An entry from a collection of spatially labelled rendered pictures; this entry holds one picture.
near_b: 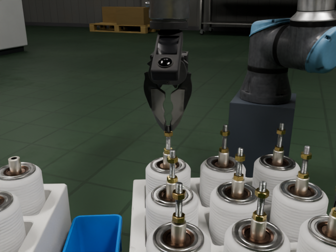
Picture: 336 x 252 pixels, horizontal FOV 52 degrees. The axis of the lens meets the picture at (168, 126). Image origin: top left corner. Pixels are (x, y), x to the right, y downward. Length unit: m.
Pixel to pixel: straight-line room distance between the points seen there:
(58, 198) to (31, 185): 0.08
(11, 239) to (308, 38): 0.77
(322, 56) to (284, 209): 0.41
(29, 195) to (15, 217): 0.10
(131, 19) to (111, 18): 0.82
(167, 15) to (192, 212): 0.34
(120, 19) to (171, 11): 6.21
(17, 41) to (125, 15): 2.82
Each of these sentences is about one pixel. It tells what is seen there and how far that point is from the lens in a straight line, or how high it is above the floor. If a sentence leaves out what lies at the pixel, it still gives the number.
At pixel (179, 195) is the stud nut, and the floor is 0.33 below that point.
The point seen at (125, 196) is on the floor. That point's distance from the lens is 1.11.
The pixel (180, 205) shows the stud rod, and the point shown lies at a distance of 0.49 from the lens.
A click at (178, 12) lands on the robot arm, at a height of 0.56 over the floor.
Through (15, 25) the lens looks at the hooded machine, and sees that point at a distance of 4.46.
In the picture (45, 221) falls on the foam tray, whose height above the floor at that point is 0.18.
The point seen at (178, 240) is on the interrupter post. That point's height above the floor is 0.26.
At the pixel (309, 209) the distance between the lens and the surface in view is 0.65.
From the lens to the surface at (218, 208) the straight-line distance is 0.62.
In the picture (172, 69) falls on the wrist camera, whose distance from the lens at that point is 0.57.
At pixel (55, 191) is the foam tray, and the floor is 0.18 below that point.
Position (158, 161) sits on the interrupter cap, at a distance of 0.74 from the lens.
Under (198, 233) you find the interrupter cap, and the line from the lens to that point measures 0.54.
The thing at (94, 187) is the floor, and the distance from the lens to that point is 1.18.
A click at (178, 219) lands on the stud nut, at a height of 0.29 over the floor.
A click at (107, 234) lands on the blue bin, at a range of 0.84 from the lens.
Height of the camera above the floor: 0.58
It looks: 20 degrees down
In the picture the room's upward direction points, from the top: straight up
